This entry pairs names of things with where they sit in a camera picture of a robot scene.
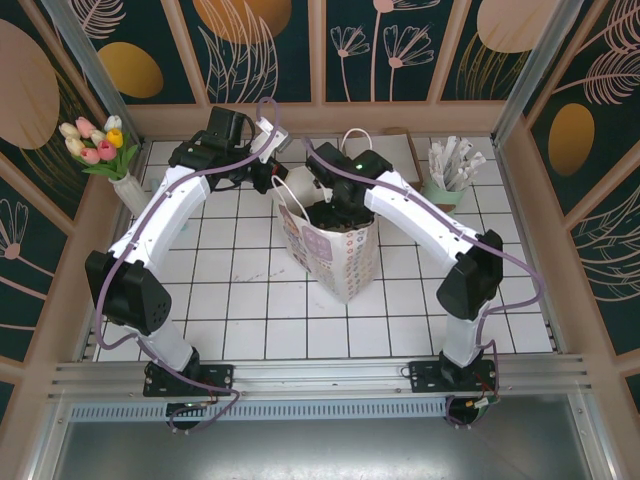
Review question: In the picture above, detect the white printed paper bag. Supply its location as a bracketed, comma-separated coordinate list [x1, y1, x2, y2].
[272, 128, 381, 305]

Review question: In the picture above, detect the white paper napkin stack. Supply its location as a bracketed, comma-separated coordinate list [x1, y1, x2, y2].
[372, 135, 416, 179]

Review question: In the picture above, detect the paper wrapped straw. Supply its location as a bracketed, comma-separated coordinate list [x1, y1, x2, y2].
[457, 139, 474, 189]
[428, 144, 444, 189]
[459, 152, 487, 190]
[443, 135, 459, 186]

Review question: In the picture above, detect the mint green straw holder cup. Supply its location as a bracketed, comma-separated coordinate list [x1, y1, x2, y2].
[422, 178, 464, 216]

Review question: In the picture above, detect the white ribbed vase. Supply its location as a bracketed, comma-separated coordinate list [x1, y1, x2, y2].
[110, 173, 147, 218]

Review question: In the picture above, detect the artificial tulip bouquet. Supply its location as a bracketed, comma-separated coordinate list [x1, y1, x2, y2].
[58, 114, 142, 182]

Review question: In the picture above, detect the aluminium frame post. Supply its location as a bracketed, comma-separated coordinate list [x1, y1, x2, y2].
[491, 0, 585, 147]
[39, 0, 147, 149]

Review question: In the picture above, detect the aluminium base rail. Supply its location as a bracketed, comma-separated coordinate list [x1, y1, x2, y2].
[47, 352, 596, 401]

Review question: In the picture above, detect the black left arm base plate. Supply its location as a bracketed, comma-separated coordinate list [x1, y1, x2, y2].
[143, 363, 235, 399]

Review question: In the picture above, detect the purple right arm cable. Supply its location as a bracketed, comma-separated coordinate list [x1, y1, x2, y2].
[302, 139, 546, 361]

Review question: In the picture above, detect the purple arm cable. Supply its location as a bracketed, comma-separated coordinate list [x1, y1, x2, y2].
[302, 139, 546, 361]
[94, 97, 281, 401]

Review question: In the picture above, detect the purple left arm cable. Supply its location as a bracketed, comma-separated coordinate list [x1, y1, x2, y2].
[94, 97, 281, 401]

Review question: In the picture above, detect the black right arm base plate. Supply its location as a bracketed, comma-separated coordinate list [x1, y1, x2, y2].
[408, 358, 501, 394]

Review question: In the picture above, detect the grey slotted cable duct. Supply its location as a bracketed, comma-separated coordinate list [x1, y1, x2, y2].
[69, 399, 451, 424]

